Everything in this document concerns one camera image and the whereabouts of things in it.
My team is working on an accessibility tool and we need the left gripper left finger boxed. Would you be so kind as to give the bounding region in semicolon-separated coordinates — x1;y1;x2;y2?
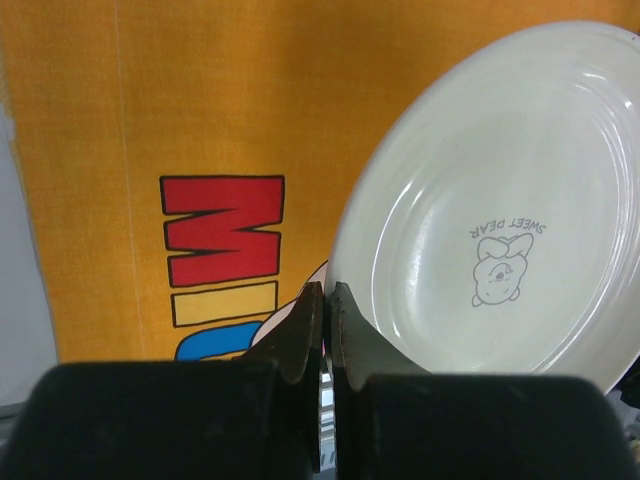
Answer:
7;282;323;479

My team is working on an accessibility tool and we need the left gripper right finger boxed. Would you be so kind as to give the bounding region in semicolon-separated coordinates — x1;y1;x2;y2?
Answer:
327;282;639;479

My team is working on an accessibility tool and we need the cream round plate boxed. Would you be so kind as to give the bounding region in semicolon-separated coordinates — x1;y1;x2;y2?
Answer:
325;21;639;391

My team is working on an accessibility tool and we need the orange cartoon mouse placemat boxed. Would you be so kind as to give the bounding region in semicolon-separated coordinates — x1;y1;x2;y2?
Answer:
1;1;639;362

